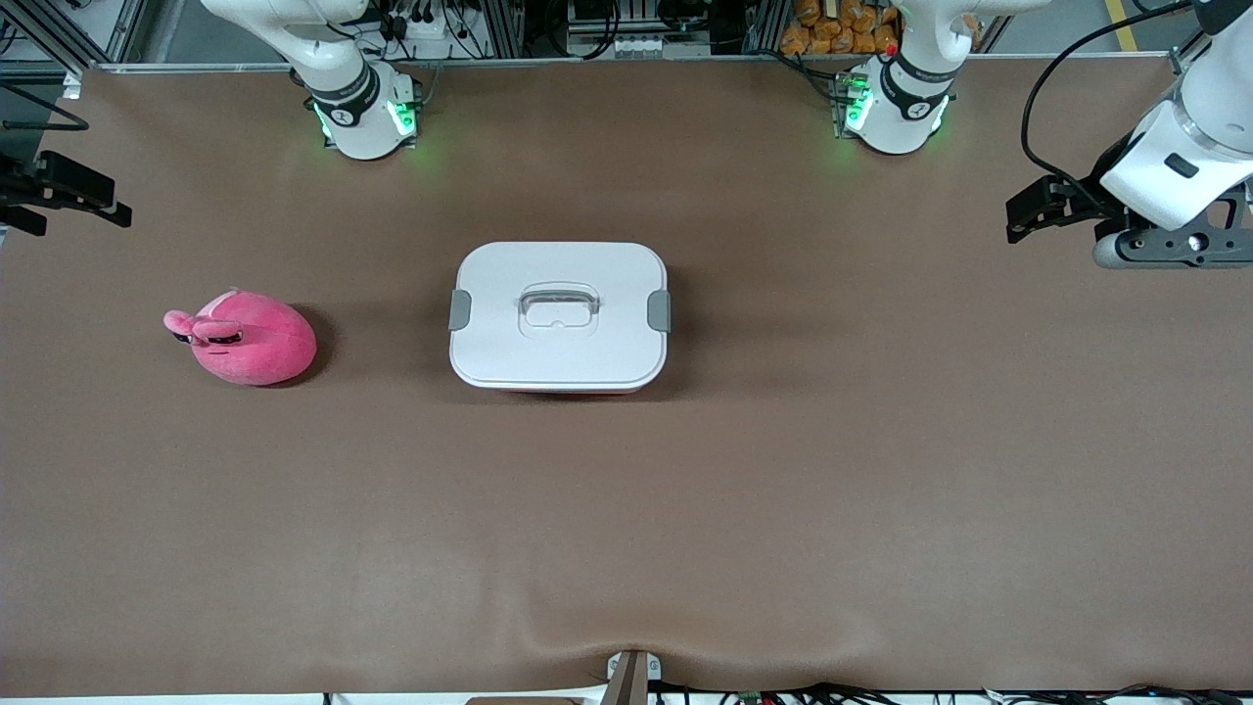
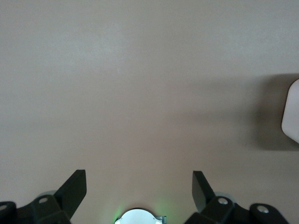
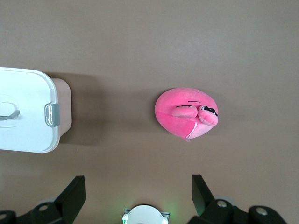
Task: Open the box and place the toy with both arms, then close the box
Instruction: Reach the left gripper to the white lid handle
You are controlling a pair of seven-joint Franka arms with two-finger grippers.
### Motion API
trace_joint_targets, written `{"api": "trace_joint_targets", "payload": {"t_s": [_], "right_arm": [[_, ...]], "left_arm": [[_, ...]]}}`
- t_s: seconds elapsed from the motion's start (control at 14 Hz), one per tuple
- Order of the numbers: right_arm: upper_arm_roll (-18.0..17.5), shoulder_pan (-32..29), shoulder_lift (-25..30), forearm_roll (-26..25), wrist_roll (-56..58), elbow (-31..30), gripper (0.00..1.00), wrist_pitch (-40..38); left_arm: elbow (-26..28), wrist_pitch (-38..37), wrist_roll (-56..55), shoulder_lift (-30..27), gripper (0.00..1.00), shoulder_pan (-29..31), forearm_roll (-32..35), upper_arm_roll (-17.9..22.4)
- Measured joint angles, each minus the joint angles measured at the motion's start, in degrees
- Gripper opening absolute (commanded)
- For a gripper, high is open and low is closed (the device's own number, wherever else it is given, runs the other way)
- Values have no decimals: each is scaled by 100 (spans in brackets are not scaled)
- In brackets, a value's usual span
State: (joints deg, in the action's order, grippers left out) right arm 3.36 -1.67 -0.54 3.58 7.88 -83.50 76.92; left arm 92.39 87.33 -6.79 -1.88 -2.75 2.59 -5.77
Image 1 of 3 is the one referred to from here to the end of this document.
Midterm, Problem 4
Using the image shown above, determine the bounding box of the pink plush toy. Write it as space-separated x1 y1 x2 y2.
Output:
163 287 318 387

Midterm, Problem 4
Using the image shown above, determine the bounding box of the white plastic cutting board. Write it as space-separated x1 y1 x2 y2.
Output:
448 241 673 394

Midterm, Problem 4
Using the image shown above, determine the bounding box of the aluminium corner profile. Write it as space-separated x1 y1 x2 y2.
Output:
1170 34 1210 79

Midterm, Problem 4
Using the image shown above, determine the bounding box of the orange snack packet pile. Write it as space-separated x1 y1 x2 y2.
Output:
780 0 904 57

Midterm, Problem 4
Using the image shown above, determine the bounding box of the brown table cover mat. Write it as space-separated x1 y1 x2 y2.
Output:
0 57 1253 698

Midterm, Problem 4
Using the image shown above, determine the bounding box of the white power strip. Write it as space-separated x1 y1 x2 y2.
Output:
387 8 461 50

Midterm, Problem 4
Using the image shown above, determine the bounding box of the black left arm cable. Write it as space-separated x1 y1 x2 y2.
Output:
1021 0 1197 192

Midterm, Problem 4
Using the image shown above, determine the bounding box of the aluminium table edge rail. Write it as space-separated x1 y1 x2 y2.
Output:
93 54 1176 74

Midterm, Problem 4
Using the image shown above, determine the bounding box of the aluminium frame post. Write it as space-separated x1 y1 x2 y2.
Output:
475 0 530 55

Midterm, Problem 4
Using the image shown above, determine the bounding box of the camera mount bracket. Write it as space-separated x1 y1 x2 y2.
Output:
605 649 663 705

